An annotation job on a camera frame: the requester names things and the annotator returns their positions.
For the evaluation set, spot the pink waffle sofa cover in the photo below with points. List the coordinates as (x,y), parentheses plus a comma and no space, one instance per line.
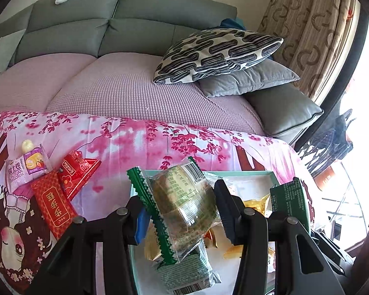
(126,89)

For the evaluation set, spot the purple white roll cake packet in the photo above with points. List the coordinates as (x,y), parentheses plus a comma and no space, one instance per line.
(24,166)

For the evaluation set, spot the grey sofa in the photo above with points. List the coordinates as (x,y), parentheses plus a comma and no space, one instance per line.
(141,9)

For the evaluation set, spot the pink printed blanket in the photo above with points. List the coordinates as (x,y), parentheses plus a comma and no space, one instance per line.
(141,141)

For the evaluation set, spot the red gold-patterned snack packet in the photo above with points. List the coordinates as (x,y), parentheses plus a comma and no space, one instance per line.
(53,202)

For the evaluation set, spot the yellow chips snack packet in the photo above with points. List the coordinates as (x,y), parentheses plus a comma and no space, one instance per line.
(150,245)

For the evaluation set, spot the green white snack packet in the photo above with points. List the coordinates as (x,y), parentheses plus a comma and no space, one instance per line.
(187,270)
(181,206)

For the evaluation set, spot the black white patterned pillow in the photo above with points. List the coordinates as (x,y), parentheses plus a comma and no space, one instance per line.
(218,52)

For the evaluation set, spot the red flower-print snack packet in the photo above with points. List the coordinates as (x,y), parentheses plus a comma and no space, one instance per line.
(77,172)

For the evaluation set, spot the black metal rack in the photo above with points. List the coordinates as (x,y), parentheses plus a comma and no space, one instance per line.
(335,135)

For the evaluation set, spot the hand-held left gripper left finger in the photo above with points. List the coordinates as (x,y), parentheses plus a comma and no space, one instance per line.
(140,227)

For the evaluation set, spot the blue cloth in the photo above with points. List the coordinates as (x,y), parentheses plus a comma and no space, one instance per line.
(233,23)

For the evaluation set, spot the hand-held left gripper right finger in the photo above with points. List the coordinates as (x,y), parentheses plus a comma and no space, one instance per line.
(230,221)

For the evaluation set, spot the golden yellow snack packet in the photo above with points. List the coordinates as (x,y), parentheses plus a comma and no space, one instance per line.
(258,206)

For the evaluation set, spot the dark green snack packet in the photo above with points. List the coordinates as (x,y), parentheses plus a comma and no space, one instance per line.
(287,199)

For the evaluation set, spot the beige patterned curtain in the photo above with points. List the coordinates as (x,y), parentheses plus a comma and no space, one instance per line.
(310,21)

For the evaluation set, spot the teal-edged white tray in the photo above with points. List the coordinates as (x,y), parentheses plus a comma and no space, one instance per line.
(249,187)

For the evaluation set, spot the orange box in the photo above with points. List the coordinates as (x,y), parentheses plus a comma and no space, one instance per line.
(326,176)

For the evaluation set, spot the red hanging ornament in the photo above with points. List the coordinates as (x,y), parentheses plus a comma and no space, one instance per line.
(350,13)

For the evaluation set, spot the grey pillow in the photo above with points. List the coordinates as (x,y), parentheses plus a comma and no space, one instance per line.
(249,80)

